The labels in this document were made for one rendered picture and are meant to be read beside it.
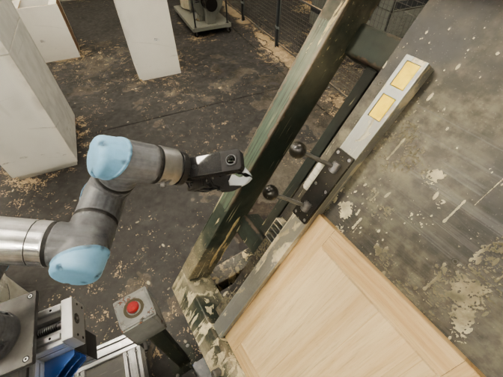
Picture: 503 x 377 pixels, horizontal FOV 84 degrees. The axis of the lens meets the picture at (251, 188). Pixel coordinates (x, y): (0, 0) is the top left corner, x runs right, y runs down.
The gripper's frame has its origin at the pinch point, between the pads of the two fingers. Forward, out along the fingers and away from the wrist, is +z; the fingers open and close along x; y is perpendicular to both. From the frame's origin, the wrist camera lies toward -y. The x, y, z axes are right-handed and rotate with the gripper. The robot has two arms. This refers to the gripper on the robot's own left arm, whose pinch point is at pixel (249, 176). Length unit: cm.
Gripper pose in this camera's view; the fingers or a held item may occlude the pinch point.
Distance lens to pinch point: 70.2
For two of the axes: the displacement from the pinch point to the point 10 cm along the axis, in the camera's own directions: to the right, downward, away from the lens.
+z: 6.8, 0.8, 7.2
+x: 0.8, 9.8, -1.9
